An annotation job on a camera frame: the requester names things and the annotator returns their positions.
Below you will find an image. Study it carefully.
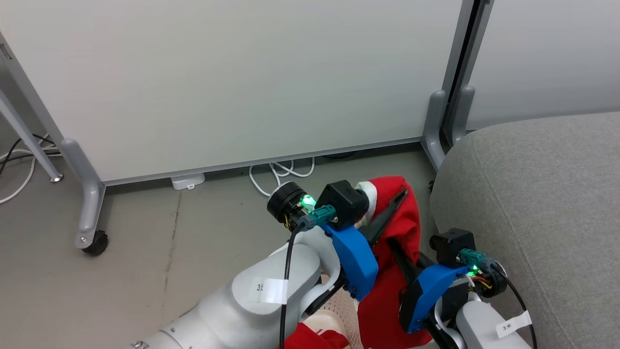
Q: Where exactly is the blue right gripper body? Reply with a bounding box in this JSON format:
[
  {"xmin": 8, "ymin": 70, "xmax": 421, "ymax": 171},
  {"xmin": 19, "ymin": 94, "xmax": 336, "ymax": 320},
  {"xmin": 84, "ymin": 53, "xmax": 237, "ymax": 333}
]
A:
[{"xmin": 399, "ymin": 265, "xmax": 470, "ymax": 334}]

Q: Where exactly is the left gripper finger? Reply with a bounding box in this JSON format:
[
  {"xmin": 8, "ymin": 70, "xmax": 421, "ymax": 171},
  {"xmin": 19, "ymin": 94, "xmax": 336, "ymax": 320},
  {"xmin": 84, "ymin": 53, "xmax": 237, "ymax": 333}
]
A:
[{"xmin": 362, "ymin": 189, "xmax": 409, "ymax": 245}]

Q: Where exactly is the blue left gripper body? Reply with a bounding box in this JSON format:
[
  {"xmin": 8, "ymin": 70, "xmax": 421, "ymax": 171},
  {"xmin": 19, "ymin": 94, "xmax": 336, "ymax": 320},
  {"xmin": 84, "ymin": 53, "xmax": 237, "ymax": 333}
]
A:
[{"xmin": 320, "ymin": 223, "xmax": 380, "ymax": 301}]

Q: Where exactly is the red garment with white trim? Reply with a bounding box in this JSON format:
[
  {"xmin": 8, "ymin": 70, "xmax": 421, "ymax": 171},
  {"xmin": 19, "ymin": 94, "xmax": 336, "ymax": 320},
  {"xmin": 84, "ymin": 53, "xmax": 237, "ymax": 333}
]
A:
[{"xmin": 355, "ymin": 175, "xmax": 435, "ymax": 349}]

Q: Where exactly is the plain red garment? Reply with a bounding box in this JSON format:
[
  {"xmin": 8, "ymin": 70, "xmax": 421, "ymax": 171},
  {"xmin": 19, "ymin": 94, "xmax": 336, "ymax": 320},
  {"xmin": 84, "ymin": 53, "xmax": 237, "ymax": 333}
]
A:
[{"xmin": 282, "ymin": 321, "xmax": 350, "ymax": 349}]

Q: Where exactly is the white perforated laundry basket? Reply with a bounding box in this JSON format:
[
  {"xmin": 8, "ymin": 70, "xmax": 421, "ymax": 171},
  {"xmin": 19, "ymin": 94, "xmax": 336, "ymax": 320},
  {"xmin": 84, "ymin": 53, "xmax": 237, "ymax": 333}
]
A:
[{"xmin": 301, "ymin": 274, "xmax": 365, "ymax": 349}]

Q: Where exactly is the grey fabric sofa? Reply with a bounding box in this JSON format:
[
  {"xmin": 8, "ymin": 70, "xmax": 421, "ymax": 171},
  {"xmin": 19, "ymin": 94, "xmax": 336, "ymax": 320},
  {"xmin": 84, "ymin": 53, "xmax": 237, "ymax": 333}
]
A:
[{"xmin": 430, "ymin": 111, "xmax": 620, "ymax": 349}]

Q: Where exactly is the small white floor adapter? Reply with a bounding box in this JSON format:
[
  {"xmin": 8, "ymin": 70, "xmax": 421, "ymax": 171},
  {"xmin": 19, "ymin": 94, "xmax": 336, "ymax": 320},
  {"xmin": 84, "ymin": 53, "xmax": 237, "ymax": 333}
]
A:
[{"xmin": 170, "ymin": 173, "xmax": 206, "ymax": 190}]

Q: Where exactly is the wide white partition panel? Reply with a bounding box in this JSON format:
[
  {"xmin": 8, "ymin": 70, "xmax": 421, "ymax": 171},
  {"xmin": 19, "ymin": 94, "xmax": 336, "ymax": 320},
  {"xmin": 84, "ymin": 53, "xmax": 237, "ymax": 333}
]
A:
[{"xmin": 0, "ymin": 0, "xmax": 478, "ymax": 249}]

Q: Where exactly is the narrow white partition panel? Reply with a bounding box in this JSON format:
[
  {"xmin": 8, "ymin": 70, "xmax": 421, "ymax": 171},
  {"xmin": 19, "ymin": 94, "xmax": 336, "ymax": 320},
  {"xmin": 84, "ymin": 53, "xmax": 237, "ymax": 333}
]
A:
[{"xmin": 446, "ymin": 0, "xmax": 620, "ymax": 146}]

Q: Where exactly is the large black caster wheel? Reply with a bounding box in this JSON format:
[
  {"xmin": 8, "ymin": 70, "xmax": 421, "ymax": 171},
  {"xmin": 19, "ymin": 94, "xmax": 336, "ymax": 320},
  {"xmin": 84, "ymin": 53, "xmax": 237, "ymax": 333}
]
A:
[{"xmin": 82, "ymin": 230, "xmax": 109, "ymax": 256}]

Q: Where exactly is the grey metal table leg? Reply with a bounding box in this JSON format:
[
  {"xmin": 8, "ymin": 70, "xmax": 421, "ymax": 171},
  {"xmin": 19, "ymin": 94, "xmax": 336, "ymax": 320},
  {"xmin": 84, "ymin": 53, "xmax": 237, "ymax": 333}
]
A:
[{"xmin": 0, "ymin": 87, "xmax": 64, "ymax": 183}]

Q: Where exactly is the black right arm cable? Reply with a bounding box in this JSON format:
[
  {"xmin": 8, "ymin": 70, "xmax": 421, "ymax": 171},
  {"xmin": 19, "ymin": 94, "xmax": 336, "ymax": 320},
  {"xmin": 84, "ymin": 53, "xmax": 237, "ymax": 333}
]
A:
[{"xmin": 459, "ymin": 249, "xmax": 538, "ymax": 349}]

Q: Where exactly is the coiled white cable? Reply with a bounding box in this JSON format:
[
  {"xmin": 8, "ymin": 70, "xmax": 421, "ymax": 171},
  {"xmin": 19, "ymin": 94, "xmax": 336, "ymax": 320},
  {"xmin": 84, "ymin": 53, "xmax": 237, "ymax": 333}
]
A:
[{"xmin": 248, "ymin": 156, "xmax": 316, "ymax": 198}]

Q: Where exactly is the black floor cable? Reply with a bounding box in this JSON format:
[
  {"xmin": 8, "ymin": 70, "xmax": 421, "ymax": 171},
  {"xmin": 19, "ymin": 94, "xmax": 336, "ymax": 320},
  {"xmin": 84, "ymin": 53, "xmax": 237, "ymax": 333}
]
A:
[{"xmin": 0, "ymin": 135, "xmax": 62, "ymax": 175}]

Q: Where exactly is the long white floor cable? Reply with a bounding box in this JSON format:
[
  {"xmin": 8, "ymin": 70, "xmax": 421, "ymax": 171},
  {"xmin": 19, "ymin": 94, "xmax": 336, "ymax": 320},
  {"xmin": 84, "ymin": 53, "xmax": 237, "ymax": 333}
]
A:
[{"xmin": 0, "ymin": 133, "xmax": 63, "ymax": 204}]

